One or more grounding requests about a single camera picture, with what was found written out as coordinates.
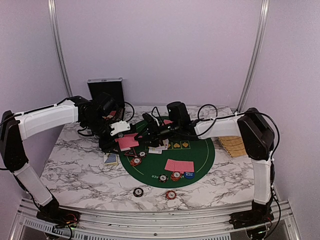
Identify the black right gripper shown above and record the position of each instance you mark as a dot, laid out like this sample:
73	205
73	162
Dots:
153	130

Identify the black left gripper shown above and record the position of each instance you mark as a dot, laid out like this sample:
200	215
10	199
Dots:
106	145

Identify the face up community card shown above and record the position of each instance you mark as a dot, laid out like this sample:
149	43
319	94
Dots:
154	150
164	146

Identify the red playing card deck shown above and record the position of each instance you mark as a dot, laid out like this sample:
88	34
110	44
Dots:
127	141

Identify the red card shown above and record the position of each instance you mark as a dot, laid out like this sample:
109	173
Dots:
167	122
174	166
186	166

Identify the black red triangular dealer button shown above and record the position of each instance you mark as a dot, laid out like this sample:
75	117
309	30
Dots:
131	153

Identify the blue small blind button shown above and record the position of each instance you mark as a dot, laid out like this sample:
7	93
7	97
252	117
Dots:
189	175

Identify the black orange 100 chip stack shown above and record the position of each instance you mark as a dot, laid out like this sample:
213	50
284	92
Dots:
138	192

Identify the red beige 5 chip stack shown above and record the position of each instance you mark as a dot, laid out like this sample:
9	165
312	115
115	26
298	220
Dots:
171	195

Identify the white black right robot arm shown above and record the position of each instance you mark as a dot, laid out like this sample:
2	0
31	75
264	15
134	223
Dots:
251	126

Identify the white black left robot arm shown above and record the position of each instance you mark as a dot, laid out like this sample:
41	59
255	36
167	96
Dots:
16	128

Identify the blue gold card box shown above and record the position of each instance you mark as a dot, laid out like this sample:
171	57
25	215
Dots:
110	159

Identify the round green poker mat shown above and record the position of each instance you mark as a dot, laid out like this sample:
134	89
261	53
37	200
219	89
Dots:
200	152

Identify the aluminium poker chip case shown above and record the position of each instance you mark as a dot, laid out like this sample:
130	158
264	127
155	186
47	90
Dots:
111	86

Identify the woven bamboo tray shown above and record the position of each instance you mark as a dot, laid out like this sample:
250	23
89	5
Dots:
233	145

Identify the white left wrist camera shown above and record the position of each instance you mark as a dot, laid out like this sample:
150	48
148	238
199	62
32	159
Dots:
119	127

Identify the front aluminium rail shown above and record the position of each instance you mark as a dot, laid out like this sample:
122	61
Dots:
195	224

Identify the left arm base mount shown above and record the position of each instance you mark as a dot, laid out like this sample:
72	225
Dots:
62	217

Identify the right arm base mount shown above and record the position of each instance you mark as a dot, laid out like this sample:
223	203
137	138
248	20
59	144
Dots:
249	218

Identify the left aluminium frame post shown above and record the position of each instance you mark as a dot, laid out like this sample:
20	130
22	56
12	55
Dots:
58	47

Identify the aluminium frame post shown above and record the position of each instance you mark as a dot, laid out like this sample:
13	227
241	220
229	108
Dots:
58	47
260	33

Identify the right aluminium frame post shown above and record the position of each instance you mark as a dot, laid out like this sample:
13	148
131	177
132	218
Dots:
260	33

